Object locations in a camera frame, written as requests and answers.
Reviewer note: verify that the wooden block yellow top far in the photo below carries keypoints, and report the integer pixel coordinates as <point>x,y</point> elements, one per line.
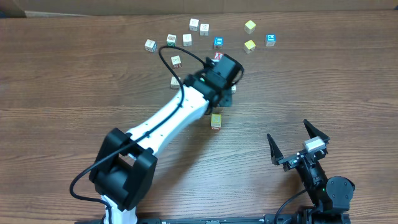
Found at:
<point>249,27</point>

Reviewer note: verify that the wooden block blue side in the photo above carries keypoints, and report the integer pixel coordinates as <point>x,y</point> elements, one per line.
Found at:
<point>187,40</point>

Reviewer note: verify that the wooden block blue letter P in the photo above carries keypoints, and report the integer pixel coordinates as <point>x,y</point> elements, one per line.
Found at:
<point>270,40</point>

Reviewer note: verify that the cardboard backdrop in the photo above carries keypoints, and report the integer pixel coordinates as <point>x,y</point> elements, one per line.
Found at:
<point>18,8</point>

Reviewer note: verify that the wooden block car picture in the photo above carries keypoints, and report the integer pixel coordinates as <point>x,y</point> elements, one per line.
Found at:
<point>150,45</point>

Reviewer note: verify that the wooden block red number 13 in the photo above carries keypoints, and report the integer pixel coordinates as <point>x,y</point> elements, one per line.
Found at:
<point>176,62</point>

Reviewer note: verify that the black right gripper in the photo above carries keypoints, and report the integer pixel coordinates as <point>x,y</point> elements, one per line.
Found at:
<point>296,158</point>

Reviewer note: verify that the wooden block yellow letter S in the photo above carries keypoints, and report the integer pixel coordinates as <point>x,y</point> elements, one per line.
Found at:
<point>216,120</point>

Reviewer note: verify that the wooden block blue top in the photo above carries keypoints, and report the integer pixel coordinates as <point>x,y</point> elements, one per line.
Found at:
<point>218,43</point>

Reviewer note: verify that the wooden block letter T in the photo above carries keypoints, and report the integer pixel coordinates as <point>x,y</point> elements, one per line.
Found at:
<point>233,89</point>

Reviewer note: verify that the plain wooden block far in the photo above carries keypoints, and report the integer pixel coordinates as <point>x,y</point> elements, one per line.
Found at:
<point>194,24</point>

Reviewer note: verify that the wooden block red top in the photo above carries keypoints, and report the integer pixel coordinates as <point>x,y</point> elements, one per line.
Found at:
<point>218,55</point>

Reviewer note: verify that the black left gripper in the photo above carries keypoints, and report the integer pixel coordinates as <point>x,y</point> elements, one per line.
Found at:
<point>226,100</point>

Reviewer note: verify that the wooden block yellow top near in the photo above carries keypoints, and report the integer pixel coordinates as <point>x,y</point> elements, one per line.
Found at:
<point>249,46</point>

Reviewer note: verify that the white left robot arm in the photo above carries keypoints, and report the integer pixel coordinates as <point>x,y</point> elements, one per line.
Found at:
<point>126,162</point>

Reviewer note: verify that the wooden block red letter U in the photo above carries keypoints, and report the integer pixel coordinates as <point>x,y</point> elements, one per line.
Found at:
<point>175,82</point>

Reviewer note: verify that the wooden block blue letter H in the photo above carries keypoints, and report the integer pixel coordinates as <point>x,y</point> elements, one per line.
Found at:
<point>215,128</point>

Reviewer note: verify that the wooden block umbrella picture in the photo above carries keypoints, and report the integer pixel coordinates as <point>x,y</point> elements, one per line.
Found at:
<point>204,29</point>

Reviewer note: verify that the wooden block green letter B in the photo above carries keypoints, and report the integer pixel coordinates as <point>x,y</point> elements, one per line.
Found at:
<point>171,40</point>

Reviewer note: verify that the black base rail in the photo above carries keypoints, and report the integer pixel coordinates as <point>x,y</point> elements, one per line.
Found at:
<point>211,221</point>

